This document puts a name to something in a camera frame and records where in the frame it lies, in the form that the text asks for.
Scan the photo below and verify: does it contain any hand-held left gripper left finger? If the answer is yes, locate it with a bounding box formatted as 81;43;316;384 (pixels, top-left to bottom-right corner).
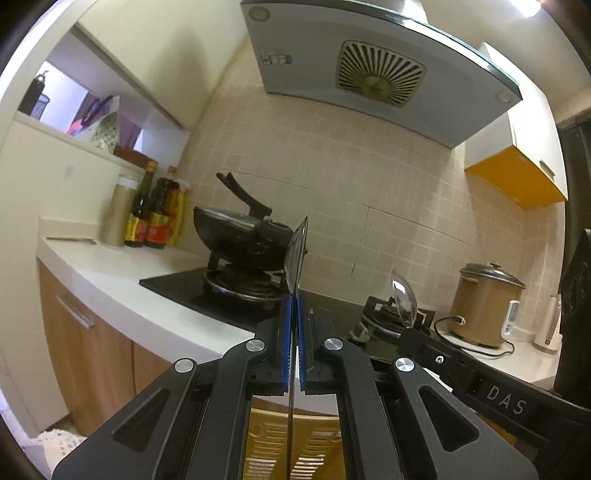
52;295;294;480

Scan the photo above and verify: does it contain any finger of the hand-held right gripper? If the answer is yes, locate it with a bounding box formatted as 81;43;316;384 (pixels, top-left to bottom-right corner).
398;329;481;398

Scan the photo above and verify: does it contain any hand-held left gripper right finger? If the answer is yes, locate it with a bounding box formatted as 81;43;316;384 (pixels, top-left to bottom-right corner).
299;298;539;480

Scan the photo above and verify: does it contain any yellow plastic utensil basket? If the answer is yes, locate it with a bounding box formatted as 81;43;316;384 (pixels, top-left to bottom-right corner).
242;397;347;480

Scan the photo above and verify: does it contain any brown rice cooker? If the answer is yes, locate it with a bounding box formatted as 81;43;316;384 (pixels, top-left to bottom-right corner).
449;262;527;348

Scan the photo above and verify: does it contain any white kettle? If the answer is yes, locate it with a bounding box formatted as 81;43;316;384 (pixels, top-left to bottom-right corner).
534;295;563;354

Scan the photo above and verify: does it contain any black gas stove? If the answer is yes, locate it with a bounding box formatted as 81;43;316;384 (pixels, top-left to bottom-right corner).
139;265;467;365

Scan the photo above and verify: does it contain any black wok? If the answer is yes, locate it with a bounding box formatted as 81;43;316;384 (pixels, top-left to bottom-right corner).
193;205;308;273

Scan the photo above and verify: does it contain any red label sauce bottle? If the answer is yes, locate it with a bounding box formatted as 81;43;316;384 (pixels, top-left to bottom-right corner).
145;166;181;250

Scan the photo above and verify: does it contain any wooden base cabinet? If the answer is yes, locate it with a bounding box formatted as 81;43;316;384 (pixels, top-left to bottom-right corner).
37;258;259;437

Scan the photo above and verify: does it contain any dark sauce bottle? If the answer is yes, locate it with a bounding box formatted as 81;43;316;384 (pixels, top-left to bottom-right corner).
124;161;158;247

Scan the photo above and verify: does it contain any beige canister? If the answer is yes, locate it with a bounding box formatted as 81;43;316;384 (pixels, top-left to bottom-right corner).
102;174;139;247

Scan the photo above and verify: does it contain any dark window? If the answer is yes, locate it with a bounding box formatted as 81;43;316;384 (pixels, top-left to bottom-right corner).
556;122;591;241

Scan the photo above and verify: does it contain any brown tray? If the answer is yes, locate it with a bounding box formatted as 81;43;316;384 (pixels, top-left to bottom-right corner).
113;147;160;168

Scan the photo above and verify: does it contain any patterned paper bag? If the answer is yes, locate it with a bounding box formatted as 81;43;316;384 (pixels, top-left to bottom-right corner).
69;95;122;153

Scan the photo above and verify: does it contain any range hood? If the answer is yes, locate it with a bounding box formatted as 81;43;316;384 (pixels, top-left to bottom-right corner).
240;0;523;149

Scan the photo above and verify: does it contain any black mesh holder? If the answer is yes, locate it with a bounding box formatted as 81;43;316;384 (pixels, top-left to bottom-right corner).
18;71;51;121

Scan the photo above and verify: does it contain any black power cable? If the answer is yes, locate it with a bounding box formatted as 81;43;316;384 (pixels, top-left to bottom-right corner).
434;315;515;358

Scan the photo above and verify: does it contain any white and yellow wall cabinet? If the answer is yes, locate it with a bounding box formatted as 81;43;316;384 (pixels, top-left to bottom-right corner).
465;41;568;211

